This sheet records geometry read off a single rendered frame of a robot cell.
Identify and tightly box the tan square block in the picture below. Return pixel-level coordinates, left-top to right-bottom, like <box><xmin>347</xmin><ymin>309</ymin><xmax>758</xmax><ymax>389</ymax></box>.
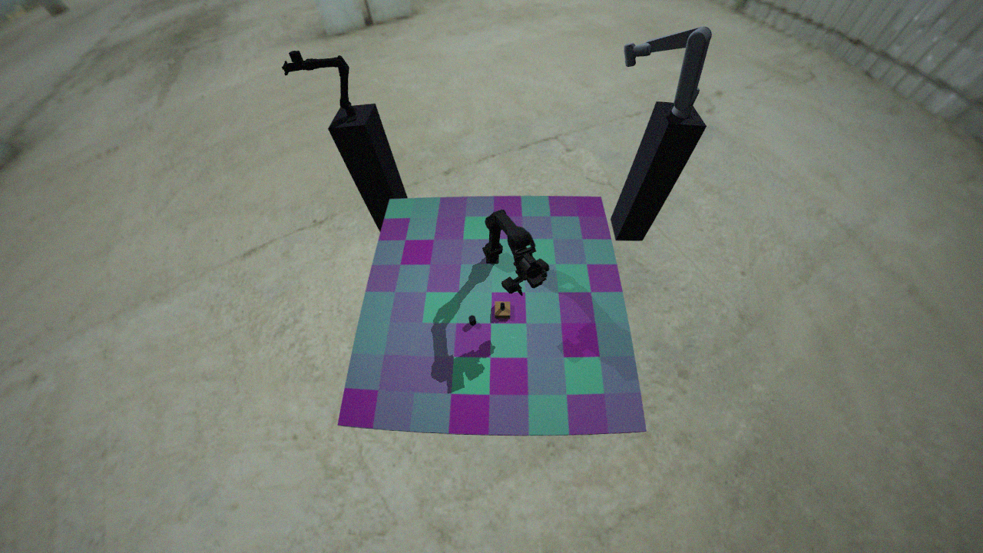
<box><xmin>495</xmin><ymin>302</ymin><xmax>511</xmax><ymax>319</ymax></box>

